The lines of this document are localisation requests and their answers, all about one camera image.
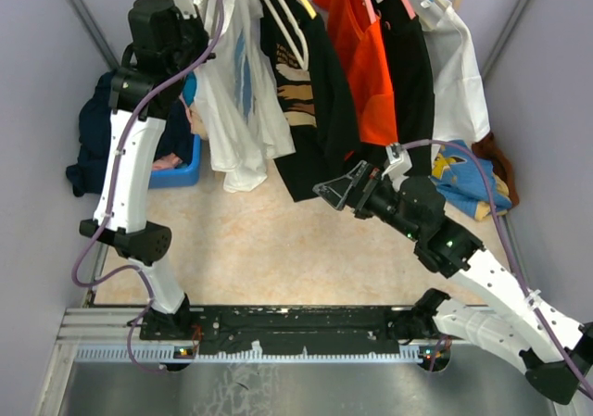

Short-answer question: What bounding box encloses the blue plastic basket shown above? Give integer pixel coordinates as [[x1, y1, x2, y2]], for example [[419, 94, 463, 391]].
[[149, 135, 201, 189]]

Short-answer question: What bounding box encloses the orange hanging shirt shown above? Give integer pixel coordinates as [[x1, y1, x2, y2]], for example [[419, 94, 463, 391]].
[[313, 0, 397, 145]]

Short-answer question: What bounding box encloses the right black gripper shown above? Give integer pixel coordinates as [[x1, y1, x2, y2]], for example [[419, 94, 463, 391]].
[[314, 159, 423, 242]]

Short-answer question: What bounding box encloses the brown garment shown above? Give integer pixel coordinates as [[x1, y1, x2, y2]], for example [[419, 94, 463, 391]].
[[472, 132, 520, 207]]

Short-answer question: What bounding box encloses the navy blue garment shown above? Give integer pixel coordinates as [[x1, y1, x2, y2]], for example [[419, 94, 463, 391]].
[[66, 71, 194, 197]]

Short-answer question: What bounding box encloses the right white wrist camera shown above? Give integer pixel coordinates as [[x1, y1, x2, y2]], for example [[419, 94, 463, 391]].
[[382, 143, 412, 182]]

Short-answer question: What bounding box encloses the beige garment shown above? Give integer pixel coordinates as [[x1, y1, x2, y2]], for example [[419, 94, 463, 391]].
[[189, 104, 208, 139]]

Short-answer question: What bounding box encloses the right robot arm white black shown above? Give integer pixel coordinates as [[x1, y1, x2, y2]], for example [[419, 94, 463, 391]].
[[313, 162, 592, 405]]

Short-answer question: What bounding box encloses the pink garment in basket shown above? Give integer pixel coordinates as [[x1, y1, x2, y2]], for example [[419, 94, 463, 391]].
[[152, 153, 183, 171]]

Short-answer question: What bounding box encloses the blue yellow printed garment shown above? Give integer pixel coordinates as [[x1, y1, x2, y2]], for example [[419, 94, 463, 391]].
[[431, 140, 512, 221]]

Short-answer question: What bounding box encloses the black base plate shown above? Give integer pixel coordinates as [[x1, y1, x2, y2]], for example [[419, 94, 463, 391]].
[[138, 303, 446, 357]]

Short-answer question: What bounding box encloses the white hanging shirt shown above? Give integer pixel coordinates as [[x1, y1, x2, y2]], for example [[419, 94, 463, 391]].
[[409, 0, 490, 144]]

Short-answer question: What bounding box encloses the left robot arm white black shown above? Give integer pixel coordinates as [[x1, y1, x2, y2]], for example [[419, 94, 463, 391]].
[[79, 0, 208, 339]]

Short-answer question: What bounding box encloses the teal garment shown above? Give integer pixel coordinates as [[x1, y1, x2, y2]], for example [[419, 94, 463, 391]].
[[182, 72, 197, 107]]

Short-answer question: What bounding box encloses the black printed hanging shirt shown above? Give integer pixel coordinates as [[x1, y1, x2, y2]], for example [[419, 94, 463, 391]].
[[260, 0, 361, 202]]

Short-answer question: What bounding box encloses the white t shirt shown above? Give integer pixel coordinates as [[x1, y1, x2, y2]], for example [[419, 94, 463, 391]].
[[193, 0, 295, 193]]

